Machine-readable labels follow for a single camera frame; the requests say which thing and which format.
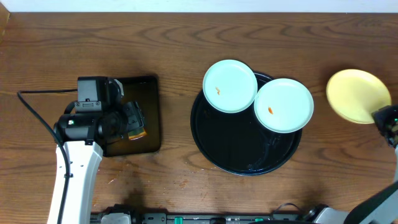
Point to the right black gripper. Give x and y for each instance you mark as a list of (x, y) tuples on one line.
[(380, 116)]

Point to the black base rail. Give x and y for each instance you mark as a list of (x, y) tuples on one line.
[(162, 218)]

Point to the yellow plate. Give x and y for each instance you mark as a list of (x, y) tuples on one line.
[(355, 95)]

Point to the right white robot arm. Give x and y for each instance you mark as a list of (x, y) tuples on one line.
[(381, 207)]

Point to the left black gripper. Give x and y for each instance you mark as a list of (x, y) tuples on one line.
[(134, 116)]

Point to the light green plate top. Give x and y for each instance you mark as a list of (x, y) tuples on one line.
[(230, 86)]

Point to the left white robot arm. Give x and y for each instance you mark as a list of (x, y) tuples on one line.
[(84, 139)]

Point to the light green plate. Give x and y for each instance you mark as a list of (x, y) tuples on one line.
[(283, 105), (230, 86)]

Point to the black rectangular tray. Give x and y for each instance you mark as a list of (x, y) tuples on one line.
[(145, 91)]

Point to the black round tray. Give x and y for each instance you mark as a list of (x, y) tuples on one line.
[(237, 142)]

